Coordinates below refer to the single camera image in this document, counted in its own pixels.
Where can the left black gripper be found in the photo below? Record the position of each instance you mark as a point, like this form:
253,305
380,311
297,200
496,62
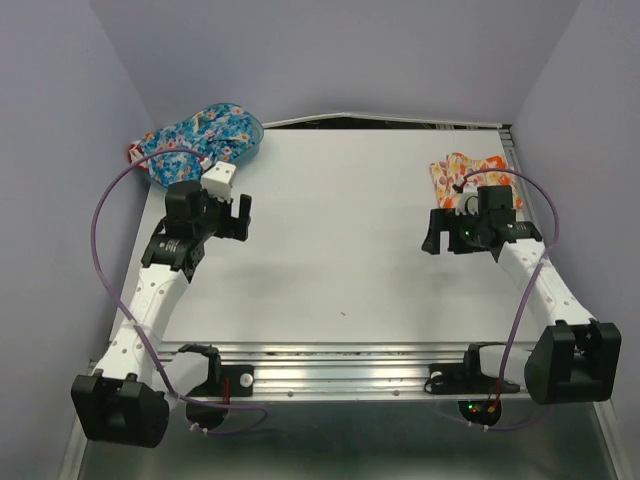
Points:
233,228

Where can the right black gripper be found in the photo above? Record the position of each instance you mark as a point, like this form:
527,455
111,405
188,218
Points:
446,219

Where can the blue floral skirt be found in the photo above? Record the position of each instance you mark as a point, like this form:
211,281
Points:
200,145

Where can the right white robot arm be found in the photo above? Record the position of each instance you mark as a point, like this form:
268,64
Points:
576,356

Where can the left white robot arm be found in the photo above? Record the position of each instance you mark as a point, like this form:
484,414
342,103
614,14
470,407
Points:
128,397

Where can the orange floral folded skirt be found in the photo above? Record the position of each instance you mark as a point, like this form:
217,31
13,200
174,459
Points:
485,172

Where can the teal plastic bin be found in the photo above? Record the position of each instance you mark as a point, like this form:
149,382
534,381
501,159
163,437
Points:
250,145

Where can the red poppy white skirt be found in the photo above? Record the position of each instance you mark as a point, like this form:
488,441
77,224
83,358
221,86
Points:
135,152

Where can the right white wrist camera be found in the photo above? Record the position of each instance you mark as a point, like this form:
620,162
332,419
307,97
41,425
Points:
463,202

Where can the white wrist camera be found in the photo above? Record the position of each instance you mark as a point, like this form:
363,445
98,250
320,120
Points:
463,202
218,181

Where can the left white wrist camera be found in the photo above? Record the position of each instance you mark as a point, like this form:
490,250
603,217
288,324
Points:
218,181

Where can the aluminium right side rail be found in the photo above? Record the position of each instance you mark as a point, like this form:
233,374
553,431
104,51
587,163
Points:
523,186

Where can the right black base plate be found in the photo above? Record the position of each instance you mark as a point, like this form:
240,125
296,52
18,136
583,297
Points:
465,376

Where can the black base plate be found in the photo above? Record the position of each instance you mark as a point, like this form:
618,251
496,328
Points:
465,376
203,373

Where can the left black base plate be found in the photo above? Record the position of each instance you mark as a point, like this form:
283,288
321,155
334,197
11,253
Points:
203,373

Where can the aluminium front rail frame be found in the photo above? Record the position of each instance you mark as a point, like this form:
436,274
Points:
359,411

